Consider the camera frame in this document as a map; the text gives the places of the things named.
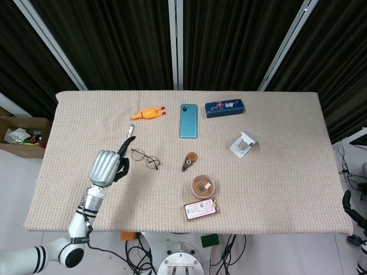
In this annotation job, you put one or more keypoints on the dark curtain panel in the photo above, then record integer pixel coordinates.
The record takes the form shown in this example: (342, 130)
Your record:
(25, 66)
(338, 63)
(235, 43)
(114, 43)

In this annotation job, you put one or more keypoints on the dark blue printed case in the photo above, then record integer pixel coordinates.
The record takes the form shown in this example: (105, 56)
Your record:
(225, 108)

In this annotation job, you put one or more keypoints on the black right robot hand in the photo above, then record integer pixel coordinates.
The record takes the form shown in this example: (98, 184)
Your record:
(347, 203)

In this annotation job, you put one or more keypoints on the beige woven tablecloth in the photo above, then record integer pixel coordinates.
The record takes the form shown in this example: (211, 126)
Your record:
(272, 186)

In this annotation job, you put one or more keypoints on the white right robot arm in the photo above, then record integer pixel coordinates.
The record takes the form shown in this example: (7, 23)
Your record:
(363, 257)

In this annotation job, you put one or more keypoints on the teal smartphone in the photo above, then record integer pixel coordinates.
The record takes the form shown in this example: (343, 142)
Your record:
(188, 121)

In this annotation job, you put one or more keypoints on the brown correction tape dispenser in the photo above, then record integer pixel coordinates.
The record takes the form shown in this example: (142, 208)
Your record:
(189, 159)

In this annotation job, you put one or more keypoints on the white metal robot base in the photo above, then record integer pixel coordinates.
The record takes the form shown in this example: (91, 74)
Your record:
(177, 257)

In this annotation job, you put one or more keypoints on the black caster wheel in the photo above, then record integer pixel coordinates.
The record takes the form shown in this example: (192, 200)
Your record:
(354, 239)

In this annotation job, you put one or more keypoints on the green block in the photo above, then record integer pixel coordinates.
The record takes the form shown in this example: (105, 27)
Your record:
(210, 240)

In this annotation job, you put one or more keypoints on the grey metal pole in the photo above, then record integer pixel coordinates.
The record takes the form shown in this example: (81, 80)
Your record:
(175, 43)
(48, 40)
(286, 46)

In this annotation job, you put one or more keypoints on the white folding phone stand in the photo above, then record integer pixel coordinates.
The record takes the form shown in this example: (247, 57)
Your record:
(239, 147)

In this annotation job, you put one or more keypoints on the orange block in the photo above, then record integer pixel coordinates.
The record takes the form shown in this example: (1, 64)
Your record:
(127, 236)

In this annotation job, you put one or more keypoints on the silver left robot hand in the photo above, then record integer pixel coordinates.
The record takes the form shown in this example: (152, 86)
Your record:
(104, 167)

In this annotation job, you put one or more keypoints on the thin wire-frame eyeglasses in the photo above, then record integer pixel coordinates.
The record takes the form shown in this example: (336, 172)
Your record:
(150, 161)

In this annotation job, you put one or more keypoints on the colourful small toys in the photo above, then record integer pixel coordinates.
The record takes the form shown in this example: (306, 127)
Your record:
(33, 139)

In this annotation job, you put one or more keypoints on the clear plastic bag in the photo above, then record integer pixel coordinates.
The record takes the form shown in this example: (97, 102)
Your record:
(15, 135)

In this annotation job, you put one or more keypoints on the blue and white marker pen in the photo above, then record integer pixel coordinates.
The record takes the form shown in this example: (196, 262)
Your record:
(130, 130)

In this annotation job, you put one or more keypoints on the orange rubber chicken toy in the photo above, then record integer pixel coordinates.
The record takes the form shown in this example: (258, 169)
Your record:
(149, 113)

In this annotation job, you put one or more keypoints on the brown cardboard box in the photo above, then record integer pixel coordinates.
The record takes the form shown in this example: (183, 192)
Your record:
(25, 150)

